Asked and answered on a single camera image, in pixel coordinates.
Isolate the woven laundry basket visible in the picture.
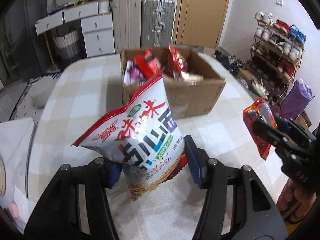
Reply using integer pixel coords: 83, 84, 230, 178
53, 27, 81, 60

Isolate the beige bowl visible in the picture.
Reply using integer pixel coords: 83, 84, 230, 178
0, 158, 7, 196

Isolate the white noodle snack bag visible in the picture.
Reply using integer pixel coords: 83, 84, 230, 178
73, 73, 184, 200

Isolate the grey round stool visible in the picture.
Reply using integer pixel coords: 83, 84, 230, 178
27, 76, 58, 109

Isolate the small clear cookie pack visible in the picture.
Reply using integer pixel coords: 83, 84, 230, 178
181, 72, 203, 82

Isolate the red cone snack bag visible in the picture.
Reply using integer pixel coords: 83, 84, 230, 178
167, 44, 188, 79

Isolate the silver suitcase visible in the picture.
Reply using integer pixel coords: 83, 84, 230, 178
140, 0, 175, 48

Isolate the person right hand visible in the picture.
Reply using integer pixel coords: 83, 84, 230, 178
277, 178, 316, 218

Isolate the purple grape candy bag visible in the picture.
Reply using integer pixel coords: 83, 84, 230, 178
124, 60, 146, 86

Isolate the red orange snack pack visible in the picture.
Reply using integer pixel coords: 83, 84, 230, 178
242, 98, 277, 160

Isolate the SF cardboard box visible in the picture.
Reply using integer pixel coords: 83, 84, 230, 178
120, 46, 226, 118

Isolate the white side table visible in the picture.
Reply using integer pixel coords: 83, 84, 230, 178
1, 118, 36, 231

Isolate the shoe rack with shoes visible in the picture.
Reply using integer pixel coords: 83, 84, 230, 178
246, 11, 306, 101

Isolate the white suitcase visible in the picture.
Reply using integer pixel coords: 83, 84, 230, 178
112, 0, 142, 53

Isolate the white drawer desk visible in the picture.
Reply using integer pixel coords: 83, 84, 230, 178
35, 0, 115, 58

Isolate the checkered tablecloth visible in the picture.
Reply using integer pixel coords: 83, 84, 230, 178
28, 54, 287, 239

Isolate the wooden door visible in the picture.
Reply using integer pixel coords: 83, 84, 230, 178
173, 0, 229, 49

